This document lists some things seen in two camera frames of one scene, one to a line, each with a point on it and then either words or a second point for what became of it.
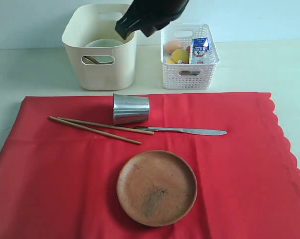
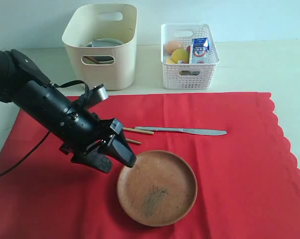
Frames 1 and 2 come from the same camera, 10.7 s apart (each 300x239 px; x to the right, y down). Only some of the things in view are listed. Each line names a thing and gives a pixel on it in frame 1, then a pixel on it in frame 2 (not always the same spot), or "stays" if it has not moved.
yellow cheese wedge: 169,60 stays
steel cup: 129,108 to 103,43
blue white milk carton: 200,49 stays
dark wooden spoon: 91,59 stays
